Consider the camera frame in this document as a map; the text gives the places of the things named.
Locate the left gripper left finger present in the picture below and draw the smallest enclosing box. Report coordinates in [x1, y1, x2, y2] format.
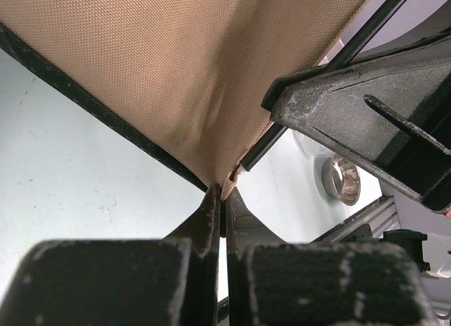
[1, 185, 221, 325]

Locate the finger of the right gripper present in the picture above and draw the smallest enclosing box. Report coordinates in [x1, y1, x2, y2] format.
[260, 44, 451, 214]

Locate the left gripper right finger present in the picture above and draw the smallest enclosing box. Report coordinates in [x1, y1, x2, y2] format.
[224, 191, 436, 325]

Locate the beige pet tent fabric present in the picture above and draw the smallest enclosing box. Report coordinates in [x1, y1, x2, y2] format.
[1, 0, 369, 198]

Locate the stainless steel pet bowl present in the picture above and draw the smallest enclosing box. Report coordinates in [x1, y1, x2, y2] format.
[321, 154, 361, 206]

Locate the grey double pet feeder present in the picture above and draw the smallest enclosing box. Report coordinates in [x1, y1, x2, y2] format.
[292, 131, 335, 159]

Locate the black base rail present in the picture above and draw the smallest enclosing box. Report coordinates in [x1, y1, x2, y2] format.
[314, 195, 401, 243]

